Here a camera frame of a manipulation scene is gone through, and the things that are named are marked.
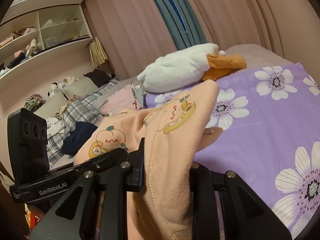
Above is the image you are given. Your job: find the peach cartoon print garment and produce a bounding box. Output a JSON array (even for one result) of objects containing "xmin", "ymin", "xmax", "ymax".
[{"xmin": 74, "ymin": 80, "xmax": 222, "ymax": 239}]

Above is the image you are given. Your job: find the grey folded garment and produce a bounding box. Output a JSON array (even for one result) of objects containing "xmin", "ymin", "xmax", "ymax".
[{"xmin": 133, "ymin": 86, "xmax": 145, "ymax": 109}]

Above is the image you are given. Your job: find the dark brown cushion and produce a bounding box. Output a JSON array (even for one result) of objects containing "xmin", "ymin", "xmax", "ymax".
[{"xmin": 83, "ymin": 69, "xmax": 116, "ymax": 88}]

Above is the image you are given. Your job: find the pink folded garment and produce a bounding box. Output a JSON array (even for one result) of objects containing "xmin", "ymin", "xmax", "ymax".
[{"xmin": 101, "ymin": 85, "xmax": 140, "ymax": 115}]

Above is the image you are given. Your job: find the teal curtain strip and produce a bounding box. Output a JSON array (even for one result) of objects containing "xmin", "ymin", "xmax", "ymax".
[{"xmin": 154, "ymin": 0, "xmax": 207, "ymax": 50}]

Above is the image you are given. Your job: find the grey plaid blanket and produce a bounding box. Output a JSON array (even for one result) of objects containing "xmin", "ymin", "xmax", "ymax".
[{"xmin": 47, "ymin": 77, "xmax": 120, "ymax": 168}]

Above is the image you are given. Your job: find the purple floral bed sheet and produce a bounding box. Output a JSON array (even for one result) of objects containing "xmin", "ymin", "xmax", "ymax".
[{"xmin": 94, "ymin": 61, "xmax": 320, "ymax": 240}]

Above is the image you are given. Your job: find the dark navy garment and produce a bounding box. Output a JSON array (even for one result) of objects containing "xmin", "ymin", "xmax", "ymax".
[{"xmin": 61, "ymin": 122, "xmax": 98, "ymax": 156}]

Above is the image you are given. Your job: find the white orange plush goose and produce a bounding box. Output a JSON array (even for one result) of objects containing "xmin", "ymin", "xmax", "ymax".
[{"xmin": 137, "ymin": 43, "xmax": 246, "ymax": 93}]

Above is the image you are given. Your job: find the yellow tassel bundle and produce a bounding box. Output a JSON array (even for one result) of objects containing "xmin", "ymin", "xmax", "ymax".
[{"xmin": 88, "ymin": 37, "xmax": 108, "ymax": 69}]

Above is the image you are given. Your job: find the white wall shelf unit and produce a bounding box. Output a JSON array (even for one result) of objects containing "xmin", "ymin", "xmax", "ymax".
[{"xmin": 1, "ymin": 4, "xmax": 92, "ymax": 90}]

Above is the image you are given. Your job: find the pink curtain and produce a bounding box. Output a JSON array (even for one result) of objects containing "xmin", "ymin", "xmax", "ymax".
[{"xmin": 82, "ymin": 0, "xmax": 319, "ymax": 79}]

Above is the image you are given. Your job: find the beige pillow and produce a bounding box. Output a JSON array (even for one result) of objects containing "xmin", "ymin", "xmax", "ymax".
[{"xmin": 34, "ymin": 77, "xmax": 98, "ymax": 119}]

